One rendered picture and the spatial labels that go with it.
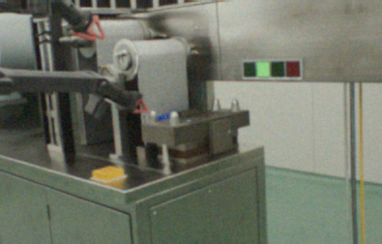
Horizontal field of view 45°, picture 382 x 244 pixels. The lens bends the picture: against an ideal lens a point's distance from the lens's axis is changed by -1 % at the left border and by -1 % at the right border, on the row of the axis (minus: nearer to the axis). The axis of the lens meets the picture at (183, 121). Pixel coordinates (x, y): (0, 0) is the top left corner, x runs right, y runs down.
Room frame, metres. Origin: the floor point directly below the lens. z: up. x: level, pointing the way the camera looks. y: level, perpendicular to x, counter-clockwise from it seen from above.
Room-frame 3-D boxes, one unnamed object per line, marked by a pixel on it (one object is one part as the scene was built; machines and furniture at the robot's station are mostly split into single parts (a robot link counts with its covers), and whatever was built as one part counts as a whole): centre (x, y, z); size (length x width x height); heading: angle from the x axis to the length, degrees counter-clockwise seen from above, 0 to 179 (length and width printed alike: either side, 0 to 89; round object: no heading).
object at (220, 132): (1.59, -0.13, 0.96); 0.10 x 0.03 x 0.11; 134
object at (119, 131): (1.66, 0.24, 1.05); 0.06 x 0.05 x 0.31; 134
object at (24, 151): (2.36, 0.82, 0.88); 2.52 x 0.66 x 0.04; 44
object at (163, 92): (1.70, 0.06, 1.10); 0.23 x 0.01 x 0.18; 134
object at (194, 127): (1.65, -0.05, 1.00); 0.40 x 0.16 x 0.06; 134
